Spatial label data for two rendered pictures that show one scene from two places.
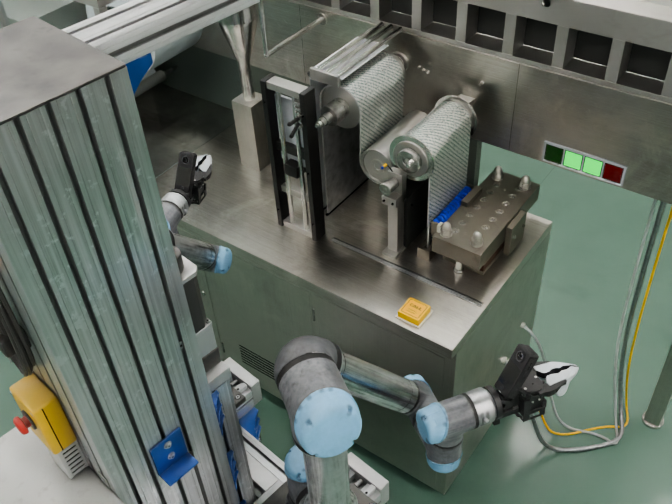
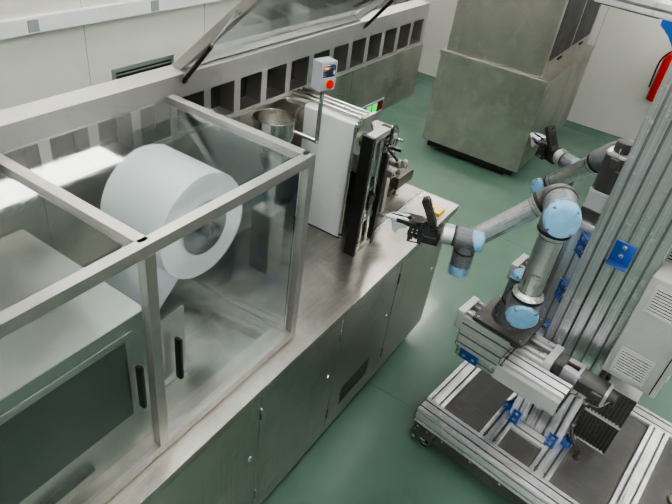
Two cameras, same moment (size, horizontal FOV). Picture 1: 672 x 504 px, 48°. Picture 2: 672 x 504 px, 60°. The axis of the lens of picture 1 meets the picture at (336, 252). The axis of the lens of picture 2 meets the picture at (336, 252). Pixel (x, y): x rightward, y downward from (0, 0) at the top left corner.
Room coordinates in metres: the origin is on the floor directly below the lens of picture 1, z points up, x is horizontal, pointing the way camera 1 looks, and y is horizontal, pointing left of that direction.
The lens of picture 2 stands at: (2.36, 2.13, 2.33)
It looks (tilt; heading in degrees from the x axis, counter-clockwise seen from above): 35 degrees down; 260
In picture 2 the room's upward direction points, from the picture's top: 9 degrees clockwise
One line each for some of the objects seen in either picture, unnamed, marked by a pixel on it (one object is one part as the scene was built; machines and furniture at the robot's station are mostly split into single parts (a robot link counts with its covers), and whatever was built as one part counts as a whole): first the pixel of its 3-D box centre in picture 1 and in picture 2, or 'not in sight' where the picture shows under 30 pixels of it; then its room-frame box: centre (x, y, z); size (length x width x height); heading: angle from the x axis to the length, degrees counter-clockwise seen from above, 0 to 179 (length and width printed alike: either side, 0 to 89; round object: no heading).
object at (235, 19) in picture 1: (236, 6); (273, 125); (2.31, 0.26, 1.50); 0.14 x 0.14 x 0.06
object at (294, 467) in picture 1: (312, 474); not in sight; (0.95, 0.09, 0.98); 0.13 x 0.12 x 0.14; 18
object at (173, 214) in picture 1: (161, 224); (468, 239); (1.60, 0.47, 1.21); 0.11 x 0.08 x 0.09; 160
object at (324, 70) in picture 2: not in sight; (325, 74); (2.15, 0.18, 1.66); 0.07 x 0.07 x 0.10; 37
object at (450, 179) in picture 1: (448, 182); not in sight; (1.84, -0.36, 1.11); 0.23 x 0.01 x 0.18; 142
